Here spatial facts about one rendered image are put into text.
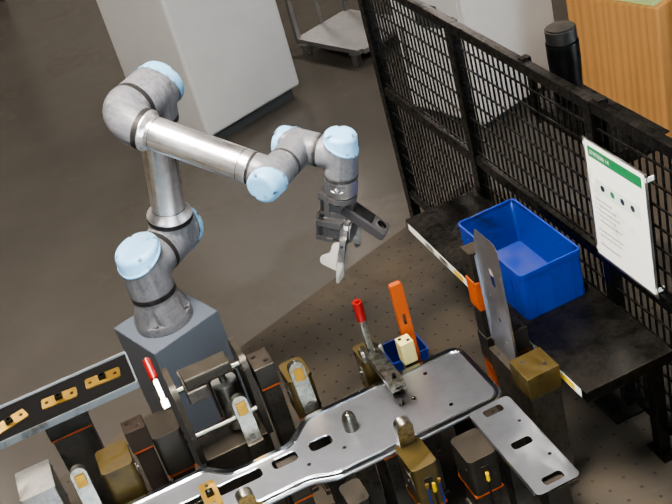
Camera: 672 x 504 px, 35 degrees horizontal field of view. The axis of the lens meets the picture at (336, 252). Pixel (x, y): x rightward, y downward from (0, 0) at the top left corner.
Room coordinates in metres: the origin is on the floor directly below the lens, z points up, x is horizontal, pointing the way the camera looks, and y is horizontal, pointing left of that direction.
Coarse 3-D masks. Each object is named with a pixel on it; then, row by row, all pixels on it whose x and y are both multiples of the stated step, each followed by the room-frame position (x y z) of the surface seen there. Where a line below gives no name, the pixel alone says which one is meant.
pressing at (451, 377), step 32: (448, 352) 1.97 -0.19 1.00; (384, 384) 1.93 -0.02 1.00; (416, 384) 1.90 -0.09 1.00; (448, 384) 1.87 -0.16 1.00; (480, 384) 1.84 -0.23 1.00; (320, 416) 1.89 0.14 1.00; (384, 416) 1.82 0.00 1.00; (416, 416) 1.79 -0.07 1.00; (448, 416) 1.76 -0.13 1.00; (288, 448) 1.81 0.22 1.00; (352, 448) 1.75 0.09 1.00; (384, 448) 1.72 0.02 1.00; (192, 480) 1.80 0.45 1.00; (224, 480) 1.77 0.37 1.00; (256, 480) 1.74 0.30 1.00; (288, 480) 1.71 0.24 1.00; (320, 480) 1.69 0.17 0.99
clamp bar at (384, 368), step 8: (376, 344) 1.99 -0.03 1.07; (376, 352) 1.96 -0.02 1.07; (368, 360) 1.96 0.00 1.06; (376, 360) 1.93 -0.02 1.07; (384, 360) 1.92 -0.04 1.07; (376, 368) 1.90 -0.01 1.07; (384, 368) 1.90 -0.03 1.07; (392, 368) 1.89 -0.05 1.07; (384, 376) 1.87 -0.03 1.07; (392, 376) 1.84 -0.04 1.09; (400, 376) 1.85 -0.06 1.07; (392, 384) 1.83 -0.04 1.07; (400, 384) 1.83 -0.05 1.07; (392, 392) 1.83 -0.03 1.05; (400, 392) 1.84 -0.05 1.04
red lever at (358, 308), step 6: (354, 300) 1.98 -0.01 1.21; (360, 300) 1.99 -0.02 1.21; (354, 306) 1.98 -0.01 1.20; (360, 306) 1.97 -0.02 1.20; (360, 312) 1.97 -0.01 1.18; (360, 318) 1.97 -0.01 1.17; (360, 324) 1.98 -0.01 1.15; (366, 324) 1.98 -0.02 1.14; (366, 330) 1.98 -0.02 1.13; (366, 336) 1.98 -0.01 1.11; (366, 342) 1.98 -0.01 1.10; (366, 348) 1.98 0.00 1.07; (372, 348) 1.98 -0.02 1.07
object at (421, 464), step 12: (408, 444) 1.67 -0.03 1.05; (420, 444) 1.66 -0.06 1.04; (408, 456) 1.63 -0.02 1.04; (420, 456) 1.62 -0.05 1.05; (432, 456) 1.61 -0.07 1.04; (408, 468) 1.60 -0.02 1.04; (420, 468) 1.59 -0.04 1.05; (432, 468) 1.59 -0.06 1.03; (408, 480) 1.62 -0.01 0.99; (420, 480) 1.59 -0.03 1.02; (432, 480) 1.59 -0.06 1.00; (420, 492) 1.59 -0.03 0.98; (432, 492) 1.59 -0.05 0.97; (444, 492) 1.60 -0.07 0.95
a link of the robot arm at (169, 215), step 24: (144, 72) 2.34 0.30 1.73; (168, 72) 2.36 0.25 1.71; (144, 96) 2.27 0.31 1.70; (168, 96) 2.32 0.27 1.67; (144, 168) 2.38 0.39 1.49; (168, 168) 2.35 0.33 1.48; (168, 192) 2.35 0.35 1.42; (168, 216) 2.36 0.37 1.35; (192, 216) 2.40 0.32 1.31; (192, 240) 2.39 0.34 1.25
